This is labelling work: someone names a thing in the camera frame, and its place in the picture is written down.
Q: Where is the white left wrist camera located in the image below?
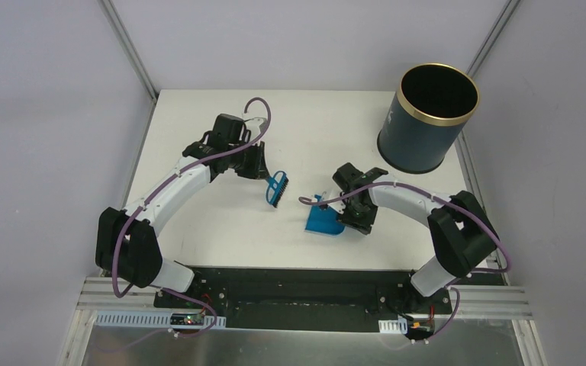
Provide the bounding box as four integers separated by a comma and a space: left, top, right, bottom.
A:
244, 117, 268, 140

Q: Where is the blue hand brush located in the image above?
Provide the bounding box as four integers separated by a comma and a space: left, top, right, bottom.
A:
265, 170, 289, 208

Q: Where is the right white slotted cable duct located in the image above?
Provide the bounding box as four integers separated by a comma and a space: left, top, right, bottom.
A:
378, 317, 408, 335

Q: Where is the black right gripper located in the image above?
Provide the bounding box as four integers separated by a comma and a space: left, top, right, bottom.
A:
336, 194, 378, 234

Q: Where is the dark bin with gold rim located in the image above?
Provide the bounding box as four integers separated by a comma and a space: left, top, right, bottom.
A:
377, 63, 480, 175

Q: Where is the white slotted cable duct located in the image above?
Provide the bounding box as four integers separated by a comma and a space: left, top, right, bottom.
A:
94, 310, 227, 330
378, 317, 408, 335

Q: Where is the black mounting base plate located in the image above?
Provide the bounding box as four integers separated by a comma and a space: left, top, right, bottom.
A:
153, 266, 452, 332

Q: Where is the aluminium frame rail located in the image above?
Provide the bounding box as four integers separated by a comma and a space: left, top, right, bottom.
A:
77, 278, 533, 320

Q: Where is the left white slotted cable duct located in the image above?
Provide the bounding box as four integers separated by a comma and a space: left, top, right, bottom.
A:
94, 310, 227, 330

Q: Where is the blue plastic dustpan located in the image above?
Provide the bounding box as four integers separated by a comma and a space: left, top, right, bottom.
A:
305, 202, 346, 236

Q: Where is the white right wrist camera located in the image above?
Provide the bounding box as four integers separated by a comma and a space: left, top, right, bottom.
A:
320, 189, 346, 214

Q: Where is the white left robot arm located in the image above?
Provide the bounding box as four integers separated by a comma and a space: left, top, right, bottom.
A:
95, 114, 269, 309

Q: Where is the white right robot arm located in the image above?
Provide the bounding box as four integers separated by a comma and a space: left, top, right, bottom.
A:
332, 163, 500, 313

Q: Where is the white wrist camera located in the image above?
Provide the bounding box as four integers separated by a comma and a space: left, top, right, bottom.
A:
320, 189, 346, 214
244, 117, 268, 140

